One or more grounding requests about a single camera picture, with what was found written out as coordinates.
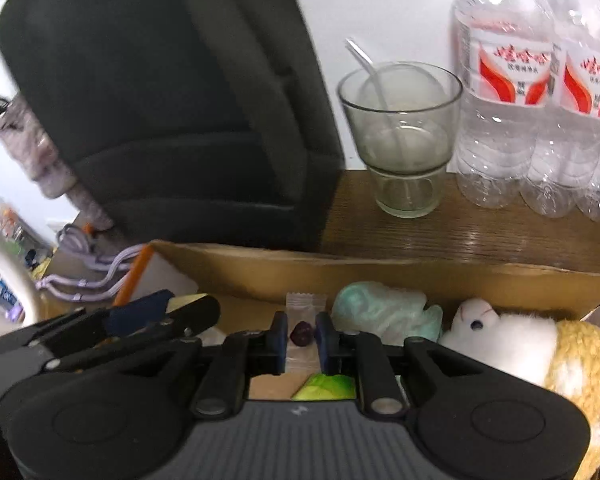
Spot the pale green plush toy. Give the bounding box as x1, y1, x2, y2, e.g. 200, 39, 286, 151
330, 281, 445, 347

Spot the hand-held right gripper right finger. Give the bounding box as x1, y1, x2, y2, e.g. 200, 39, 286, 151
315, 311, 483, 420

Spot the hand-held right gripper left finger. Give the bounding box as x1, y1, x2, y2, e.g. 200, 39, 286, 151
112, 311, 288, 421

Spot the black backpack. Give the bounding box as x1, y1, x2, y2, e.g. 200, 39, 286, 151
0, 0, 346, 253

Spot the clear drinking straw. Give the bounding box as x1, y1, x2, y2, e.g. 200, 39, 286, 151
344, 37, 411, 161

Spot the grey fuzzy cloth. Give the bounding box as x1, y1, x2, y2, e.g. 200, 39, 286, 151
0, 95, 116, 233

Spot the green carton box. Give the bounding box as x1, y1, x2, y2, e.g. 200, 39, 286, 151
291, 373, 357, 402

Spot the yellow white plush toy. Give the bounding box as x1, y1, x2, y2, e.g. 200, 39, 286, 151
439, 297, 600, 480

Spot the clear candy packet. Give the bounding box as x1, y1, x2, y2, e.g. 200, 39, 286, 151
285, 291, 328, 376

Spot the clear glass cup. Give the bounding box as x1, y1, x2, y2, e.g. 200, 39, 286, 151
336, 60, 463, 219

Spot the purple cord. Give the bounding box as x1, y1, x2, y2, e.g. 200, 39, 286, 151
34, 224, 148, 306

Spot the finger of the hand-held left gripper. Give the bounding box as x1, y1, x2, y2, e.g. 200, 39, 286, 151
27, 289, 177, 356
42, 294, 222, 373

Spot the red cardboard box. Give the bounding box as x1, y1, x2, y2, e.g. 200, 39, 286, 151
112, 240, 600, 480

